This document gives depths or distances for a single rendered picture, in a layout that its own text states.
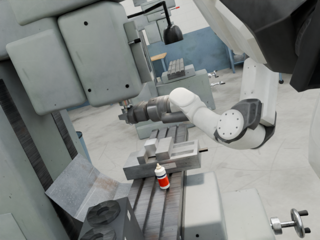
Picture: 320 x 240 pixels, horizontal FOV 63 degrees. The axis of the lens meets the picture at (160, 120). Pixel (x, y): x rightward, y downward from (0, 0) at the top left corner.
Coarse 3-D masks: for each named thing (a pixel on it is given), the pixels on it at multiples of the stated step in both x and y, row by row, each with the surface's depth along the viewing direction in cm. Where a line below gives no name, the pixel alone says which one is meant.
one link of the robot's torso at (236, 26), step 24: (216, 0) 45; (240, 0) 40; (264, 0) 36; (288, 0) 35; (312, 0) 37; (216, 24) 52; (240, 24) 42; (264, 24) 38; (288, 24) 36; (240, 48) 54; (264, 48) 43; (288, 48) 41; (288, 72) 47
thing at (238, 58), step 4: (228, 48) 623; (228, 52) 689; (156, 56) 690; (160, 56) 655; (164, 56) 661; (228, 56) 692; (236, 56) 636; (240, 56) 634; (244, 56) 683; (152, 60) 653; (228, 60) 696; (232, 60) 632; (236, 60) 640; (240, 60) 637; (164, 64) 655; (168, 64) 722; (232, 64) 635; (164, 68) 658; (168, 68) 722; (232, 68) 639; (160, 80) 704; (112, 104) 714
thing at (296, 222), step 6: (294, 210) 108; (306, 210) 106; (294, 216) 107; (276, 222) 109; (282, 222) 110; (288, 222) 109; (294, 222) 109; (300, 222) 104; (276, 228) 108; (294, 228) 112; (300, 228) 104; (306, 228) 110; (276, 234) 109; (300, 234) 104
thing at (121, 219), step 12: (108, 204) 72; (120, 204) 72; (96, 216) 68; (108, 216) 67; (120, 216) 67; (132, 216) 74; (84, 228) 67; (96, 228) 64; (108, 228) 62; (120, 228) 63; (132, 228) 71
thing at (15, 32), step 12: (0, 0) 80; (0, 12) 82; (12, 12) 81; (0, 24) 83; (12, 24) 82; (36, 24) 82; (48, 24) 81; (0, 36) 84; (12, 36) 84; (24, 36) 83; (0, 48) 86; (0, 60) 95
